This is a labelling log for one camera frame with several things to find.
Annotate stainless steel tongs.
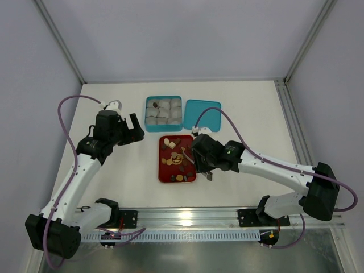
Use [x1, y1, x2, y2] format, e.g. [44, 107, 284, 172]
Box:
[181, 148, 213, 181]

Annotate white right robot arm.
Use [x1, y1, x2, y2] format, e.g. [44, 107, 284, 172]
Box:
[191, 134, 340, 226]

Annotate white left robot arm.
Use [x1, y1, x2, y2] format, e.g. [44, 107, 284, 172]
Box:
[25, 110, 144, 259]

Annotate teal tin box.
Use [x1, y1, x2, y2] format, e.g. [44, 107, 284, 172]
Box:
[144, 96, 183, 133]

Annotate red lacquer tray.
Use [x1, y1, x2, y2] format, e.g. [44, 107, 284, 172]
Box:
[158, 135, 197, 183]

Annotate teal tin lid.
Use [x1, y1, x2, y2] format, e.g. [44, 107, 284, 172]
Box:
[183, 99, 222, 133]

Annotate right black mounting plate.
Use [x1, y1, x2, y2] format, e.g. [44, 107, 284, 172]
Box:
[237, 209, 290, 228]

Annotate black mounting plate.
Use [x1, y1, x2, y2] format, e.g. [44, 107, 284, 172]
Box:
[237, 209, 290, 228]
[118, 210, 138, 229]

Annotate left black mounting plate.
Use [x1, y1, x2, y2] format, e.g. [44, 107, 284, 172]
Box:
[118, 210, 138, 229]

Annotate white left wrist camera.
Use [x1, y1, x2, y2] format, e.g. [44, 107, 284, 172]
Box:
[99, 100, 122, 112]

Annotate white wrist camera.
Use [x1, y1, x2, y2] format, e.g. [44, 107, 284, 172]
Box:
[99, 100, 122, 112]
[191, 127, 212, 137]

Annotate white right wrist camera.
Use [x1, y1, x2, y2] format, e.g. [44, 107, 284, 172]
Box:
[191, 127, 212, 137]

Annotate white slotted cable duct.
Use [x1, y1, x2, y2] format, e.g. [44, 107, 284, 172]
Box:
[81, 230, 260, 243]

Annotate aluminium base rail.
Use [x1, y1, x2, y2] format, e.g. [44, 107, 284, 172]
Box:
[121, 207, 345, 229]

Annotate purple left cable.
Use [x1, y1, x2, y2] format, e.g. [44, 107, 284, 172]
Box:
[44, 95, 147, 270]

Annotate aluminium frame post left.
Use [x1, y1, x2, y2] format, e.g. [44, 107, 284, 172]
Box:
[32, 0, 86, 85]

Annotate aluminium frame post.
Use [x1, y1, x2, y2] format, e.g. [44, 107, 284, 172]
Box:
[283, 0, 337, 85]
[32, 0, 86, 85]

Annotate aluminium frame post right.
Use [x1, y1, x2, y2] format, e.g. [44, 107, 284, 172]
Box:
[283, 0, 337, 85]

